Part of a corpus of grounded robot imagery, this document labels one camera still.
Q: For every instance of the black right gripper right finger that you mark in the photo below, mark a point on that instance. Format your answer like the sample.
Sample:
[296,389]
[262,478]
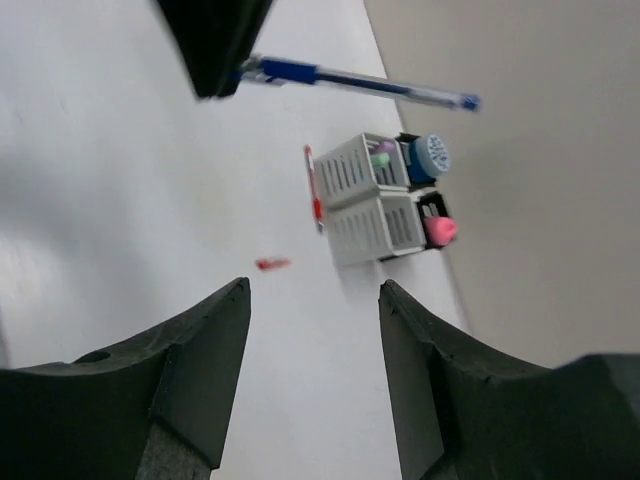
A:
[464,410]

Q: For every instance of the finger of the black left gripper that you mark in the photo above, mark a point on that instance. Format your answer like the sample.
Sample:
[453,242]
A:
[214,38]

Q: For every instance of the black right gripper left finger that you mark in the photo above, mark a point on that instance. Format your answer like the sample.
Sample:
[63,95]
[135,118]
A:
[154,406]

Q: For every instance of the blue pen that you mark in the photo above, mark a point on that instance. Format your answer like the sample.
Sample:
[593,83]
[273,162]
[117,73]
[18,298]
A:
[277,71]

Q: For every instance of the pink capped bottle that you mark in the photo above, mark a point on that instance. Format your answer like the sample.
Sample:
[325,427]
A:
[441,231]

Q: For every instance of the red pen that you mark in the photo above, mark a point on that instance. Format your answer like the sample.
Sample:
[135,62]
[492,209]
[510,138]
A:
[315,200]

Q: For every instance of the purple highlighter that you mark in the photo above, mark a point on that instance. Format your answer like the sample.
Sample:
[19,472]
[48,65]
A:
[385,147]

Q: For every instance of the green highlighter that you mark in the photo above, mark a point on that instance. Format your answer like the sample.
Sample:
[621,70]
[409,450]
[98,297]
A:
[379,160]

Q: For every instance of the blue glue jar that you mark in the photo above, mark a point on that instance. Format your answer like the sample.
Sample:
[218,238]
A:
[428,159]

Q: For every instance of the red pen cap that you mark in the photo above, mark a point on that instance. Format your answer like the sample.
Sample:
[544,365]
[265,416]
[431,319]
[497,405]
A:
[268,264]

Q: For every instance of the white left slotted container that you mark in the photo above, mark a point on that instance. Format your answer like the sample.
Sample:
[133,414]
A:
[345,175]

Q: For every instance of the black right slotted container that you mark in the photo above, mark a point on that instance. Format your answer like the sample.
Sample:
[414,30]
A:
[418,223]

